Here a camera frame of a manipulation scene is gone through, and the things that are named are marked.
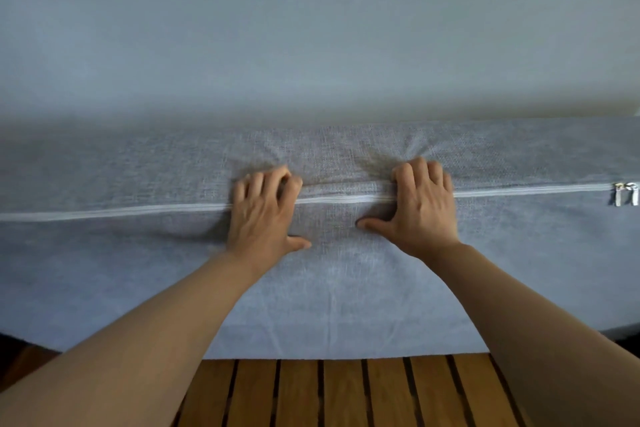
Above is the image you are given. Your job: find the person's left hand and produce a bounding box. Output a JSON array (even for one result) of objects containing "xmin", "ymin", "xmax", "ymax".
[{"xmin": 225, "ymin": 165, "xmax": 313, "ymax": 278}]

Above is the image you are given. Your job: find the person's right hand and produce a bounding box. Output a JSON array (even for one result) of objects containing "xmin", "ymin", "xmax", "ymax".
[{"xmin": 355, "ymin": 157, "xmax": 462, "ymax": 262}]

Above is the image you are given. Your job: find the long grey sofa cushion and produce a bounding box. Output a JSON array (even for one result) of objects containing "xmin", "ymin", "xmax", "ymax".
[{"xmin": 0, "ymin": 116, "xmax": 640, "ymax": 360}]

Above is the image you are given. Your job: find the long dark wooden sofa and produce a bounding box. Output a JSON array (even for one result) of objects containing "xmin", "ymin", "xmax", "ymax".
[{"xmin": 0, "ymin": 324, "xmax": 640, "ymax": 427}]

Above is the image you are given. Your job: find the person's left forearm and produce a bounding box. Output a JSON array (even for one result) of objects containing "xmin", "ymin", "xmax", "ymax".
[{"xmin": 0, "ymin": 250, "xmax": 263, "ymax": 427}]

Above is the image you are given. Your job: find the person's right forearm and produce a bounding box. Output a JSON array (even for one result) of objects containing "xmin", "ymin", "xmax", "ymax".
[{"xmin": 425, "ymin": 242, "xmax": 640, "ymax": 427}]

